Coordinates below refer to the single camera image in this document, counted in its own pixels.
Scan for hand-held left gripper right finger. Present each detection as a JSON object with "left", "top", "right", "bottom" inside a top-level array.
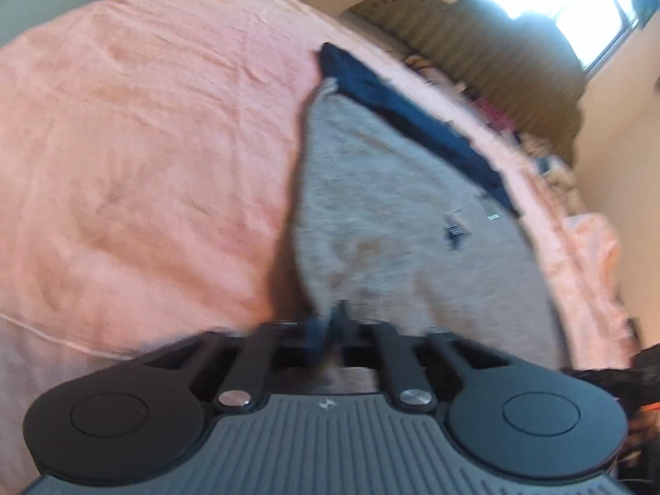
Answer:
[{"left": 332, "top": 302, "right": 511, "bottom": 414}]

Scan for olive green padded headboard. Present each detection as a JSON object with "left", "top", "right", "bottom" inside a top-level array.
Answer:
[{"left": 343, "top": 0, "right": 589, "bottom": 166}]

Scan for grey and navy knit sweater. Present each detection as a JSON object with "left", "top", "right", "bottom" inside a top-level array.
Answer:
[{"left": 286, "top": 41, "right": 568, "bottom": 372}]

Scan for patterned pillows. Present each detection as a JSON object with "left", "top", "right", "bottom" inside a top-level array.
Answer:
[{"left": 402, "top": 52, "right": 581, "bottom": 212}]

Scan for pink blanket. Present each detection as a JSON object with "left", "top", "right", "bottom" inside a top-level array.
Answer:
[{"left": 0, "top": 0, "right": 637, "bottom": 495}]

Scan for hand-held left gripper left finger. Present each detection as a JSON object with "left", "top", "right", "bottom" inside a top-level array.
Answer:
[{"left": 146, "top": 317, "right": 332, "bottom": 414}]

